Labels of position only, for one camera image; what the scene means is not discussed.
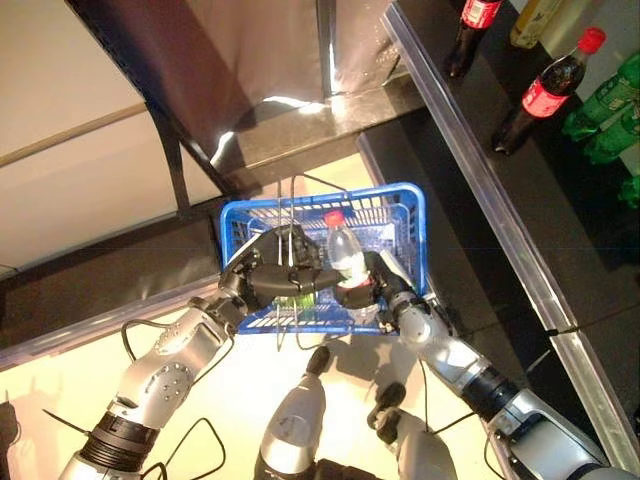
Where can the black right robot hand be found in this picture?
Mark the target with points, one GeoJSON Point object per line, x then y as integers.
{"type": "Point", "coordinates": [380, 285]}

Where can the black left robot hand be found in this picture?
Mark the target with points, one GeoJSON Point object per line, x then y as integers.
{"type": "Point", "coordinates": [280, 277]}

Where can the water bottle red cap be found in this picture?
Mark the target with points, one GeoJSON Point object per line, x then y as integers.
{"type": "Point", "coordinates": [345, 250]}

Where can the blue plastic shopping basket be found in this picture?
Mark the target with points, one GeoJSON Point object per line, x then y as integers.
{"type": "Point", "coordinates": [390, 200]}

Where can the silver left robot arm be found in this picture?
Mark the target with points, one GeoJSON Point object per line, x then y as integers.
{"type": "Point", "coordinates": [165, 370]}

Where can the white flat wrist strip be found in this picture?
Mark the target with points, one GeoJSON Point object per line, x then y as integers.
{"type": "Point", "coordinates": [392, 265]}

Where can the black glossy base plinth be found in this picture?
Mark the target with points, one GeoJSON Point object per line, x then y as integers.
{"type": "Point", "coordinates": [310, 135]}

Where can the silver robot left leg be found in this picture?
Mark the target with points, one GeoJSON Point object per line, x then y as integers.
{"type": "Point", "coordinates": [295, 425]}

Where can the silver robot leg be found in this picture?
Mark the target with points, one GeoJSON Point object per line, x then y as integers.
{"type": "Point", "coordinates": [295, 425]}
{"type": "Point", "coordinates": [420, 450]}

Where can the silver robot right leg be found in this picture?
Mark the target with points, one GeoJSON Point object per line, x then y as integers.
{"type": "Point", "coordinates": [420, 450]}

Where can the black shelving unit white panel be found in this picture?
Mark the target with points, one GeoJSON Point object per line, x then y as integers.
{"type": "Point", "coordinates": [100, 280]}

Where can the brown fabric backdrop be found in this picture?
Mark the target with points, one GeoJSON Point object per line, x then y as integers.
{"type": "Point", "coordinates": [225, 50]}

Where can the cola bottle red cap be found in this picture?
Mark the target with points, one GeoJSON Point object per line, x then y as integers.
{"type": "Point", "coordinates": [545, 90]}
{"type": "Point", "coordinates": [470, 30]}

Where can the small yellow tea bottle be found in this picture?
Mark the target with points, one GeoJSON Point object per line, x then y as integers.
{"type": "Point", "coordinates": [535, 25]}

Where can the dark shelf board clear rail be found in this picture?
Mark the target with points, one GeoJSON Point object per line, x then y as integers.
{"type": "Point", "coordinates": [597, 400]}
{"type": "Point", "coordinates": [550, 210]}

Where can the dark metal frame pole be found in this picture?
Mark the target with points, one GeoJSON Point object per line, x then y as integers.
{"type": "Point", "coordinates": [325, 45]}

